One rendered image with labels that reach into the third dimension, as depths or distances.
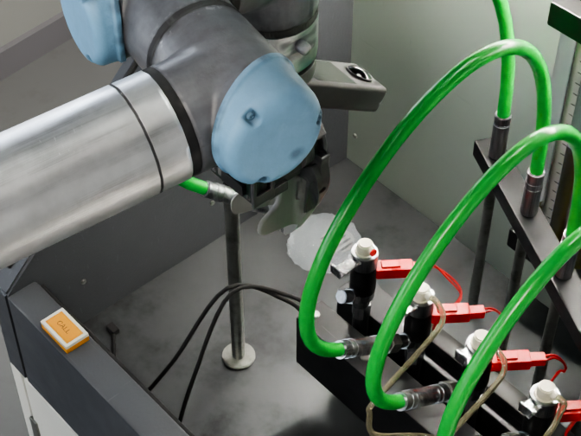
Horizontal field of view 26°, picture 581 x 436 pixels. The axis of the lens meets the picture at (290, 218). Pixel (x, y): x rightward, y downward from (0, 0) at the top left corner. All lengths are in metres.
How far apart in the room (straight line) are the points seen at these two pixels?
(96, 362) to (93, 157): 0.66
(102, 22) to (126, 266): 0.75
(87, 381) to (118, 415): 0.06
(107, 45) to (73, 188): 0.15
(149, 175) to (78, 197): 0.05
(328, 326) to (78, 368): 0.28
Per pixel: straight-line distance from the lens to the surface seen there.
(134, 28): 0.85
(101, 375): 1.38
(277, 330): 1.56
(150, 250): 1.58
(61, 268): 1.50
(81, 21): 0.88
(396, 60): 1.59
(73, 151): 0.75
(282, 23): 0.94
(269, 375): 1.52
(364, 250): 1.28
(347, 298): 1.31
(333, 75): 1.06
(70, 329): 1.41
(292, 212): 1.10
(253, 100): 0.76
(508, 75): 1.31
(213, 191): 1.27
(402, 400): 1.16
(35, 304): 1.46
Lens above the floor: 2.04
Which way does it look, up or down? 46 degrees down
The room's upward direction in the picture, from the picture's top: straight up
